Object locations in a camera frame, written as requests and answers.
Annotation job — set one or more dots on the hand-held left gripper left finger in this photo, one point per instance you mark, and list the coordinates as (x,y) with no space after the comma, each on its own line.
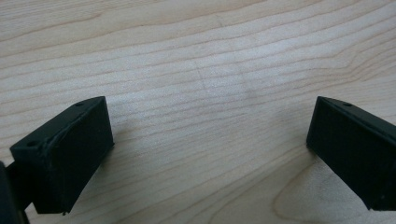
(62,155)

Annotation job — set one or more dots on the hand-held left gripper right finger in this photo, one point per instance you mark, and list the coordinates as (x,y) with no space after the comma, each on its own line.
(351,149)

